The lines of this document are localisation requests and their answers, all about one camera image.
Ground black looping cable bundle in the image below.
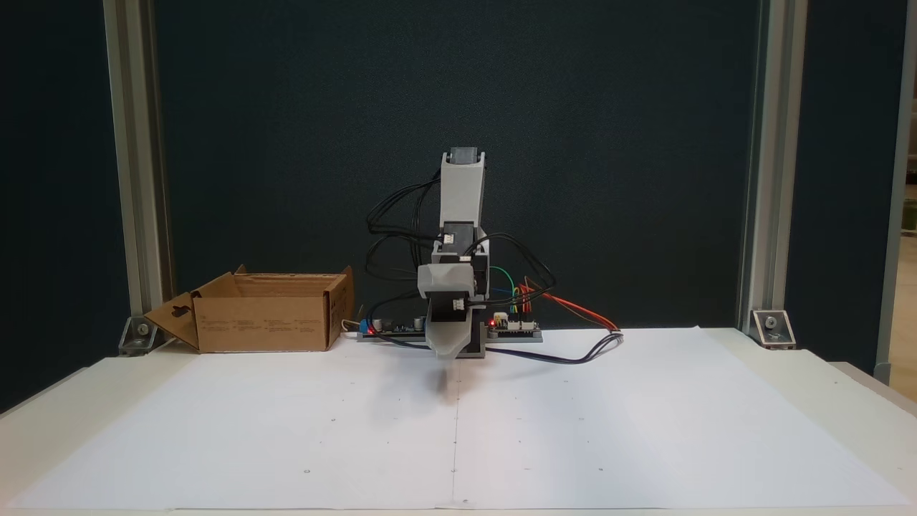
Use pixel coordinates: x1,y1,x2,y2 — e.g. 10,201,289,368
469,232,557,310

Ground small circuit board with connectors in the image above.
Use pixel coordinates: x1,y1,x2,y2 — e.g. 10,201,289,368
487,314,542,339

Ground green jumper wire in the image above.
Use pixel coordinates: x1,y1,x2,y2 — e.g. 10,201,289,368
490,266,518,317

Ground brown cardboard box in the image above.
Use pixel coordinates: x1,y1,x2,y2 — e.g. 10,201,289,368
143,265,355,353

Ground orange wires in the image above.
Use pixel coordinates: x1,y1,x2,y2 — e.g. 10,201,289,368
525,282,619,333

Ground black gripper motor cable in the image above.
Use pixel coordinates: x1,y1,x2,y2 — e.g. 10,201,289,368
365,172,442,287

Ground blue circuit board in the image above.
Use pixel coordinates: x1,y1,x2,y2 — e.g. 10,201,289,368
357,314,431,340

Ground aluminium frame post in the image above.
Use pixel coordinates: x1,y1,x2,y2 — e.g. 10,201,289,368
102,0,174,338
736,0,808,338

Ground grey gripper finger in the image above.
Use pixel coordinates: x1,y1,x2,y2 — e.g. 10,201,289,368
428,315,477,358

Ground long black cable white connector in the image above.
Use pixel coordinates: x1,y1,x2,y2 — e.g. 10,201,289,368
486,331,625,366

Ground aluminium corner bracket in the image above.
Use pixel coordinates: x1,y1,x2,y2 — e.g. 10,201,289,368
750,309,797,350
117,315,160,357

